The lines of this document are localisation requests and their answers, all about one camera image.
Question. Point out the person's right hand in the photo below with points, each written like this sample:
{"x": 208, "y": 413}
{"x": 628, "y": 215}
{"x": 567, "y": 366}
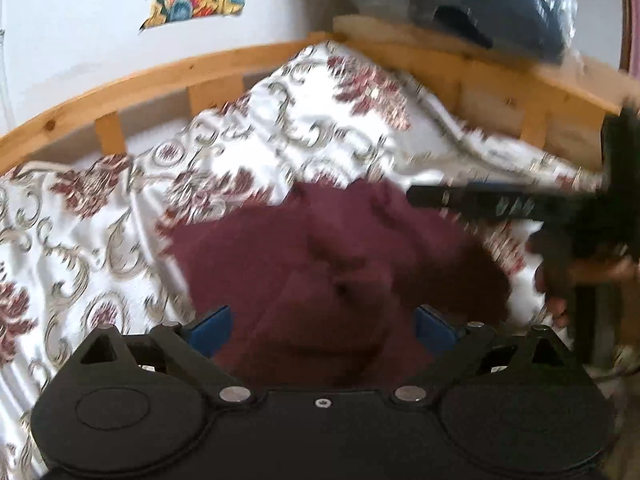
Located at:
{"x": 623, "y": 271}

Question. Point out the maroon knit sweater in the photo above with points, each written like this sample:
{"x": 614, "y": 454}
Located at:
{"x": 323, "y": 287}

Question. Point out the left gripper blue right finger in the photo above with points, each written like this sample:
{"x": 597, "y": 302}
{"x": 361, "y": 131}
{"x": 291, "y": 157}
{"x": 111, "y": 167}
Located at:
{"x": 455, "y": 352}

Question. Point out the floral satin bedspread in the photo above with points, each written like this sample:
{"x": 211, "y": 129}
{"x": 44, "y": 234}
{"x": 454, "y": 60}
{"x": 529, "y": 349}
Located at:
{"x": 82, "y": 248}

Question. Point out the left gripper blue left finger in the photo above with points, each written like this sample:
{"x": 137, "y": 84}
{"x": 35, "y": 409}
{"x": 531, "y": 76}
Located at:
{"x": 188, "y": 351}

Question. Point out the wooden bed frame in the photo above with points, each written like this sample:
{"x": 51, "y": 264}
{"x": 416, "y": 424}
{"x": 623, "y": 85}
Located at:
{"x": 559, "y": 108}

